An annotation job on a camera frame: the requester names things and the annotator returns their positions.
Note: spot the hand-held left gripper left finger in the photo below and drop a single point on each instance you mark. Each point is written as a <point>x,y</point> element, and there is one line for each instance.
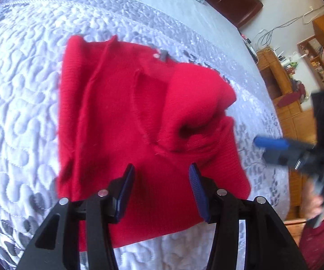
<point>124,199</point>

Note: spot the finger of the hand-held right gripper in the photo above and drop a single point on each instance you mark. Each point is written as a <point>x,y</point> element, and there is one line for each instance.
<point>274,143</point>

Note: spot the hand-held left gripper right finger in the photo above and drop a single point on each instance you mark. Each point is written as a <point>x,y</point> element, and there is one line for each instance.
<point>200,199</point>

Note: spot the red knitted sweater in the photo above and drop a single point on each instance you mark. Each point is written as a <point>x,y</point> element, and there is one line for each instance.
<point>122,112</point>

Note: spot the person's right hand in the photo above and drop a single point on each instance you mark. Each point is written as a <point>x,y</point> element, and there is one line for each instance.
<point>311,202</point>

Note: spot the wooden desk cabinet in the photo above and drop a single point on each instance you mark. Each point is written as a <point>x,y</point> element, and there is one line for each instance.
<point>291,118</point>

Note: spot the dark red hanging cloth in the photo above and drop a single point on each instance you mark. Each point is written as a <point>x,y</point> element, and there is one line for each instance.
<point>290,97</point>

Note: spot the blue-grey quilted bedspread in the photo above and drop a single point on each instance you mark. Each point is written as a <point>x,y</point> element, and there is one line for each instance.
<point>24,104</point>

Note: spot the wooden wall shelf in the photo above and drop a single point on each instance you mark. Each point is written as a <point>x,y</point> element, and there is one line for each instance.
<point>322,59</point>

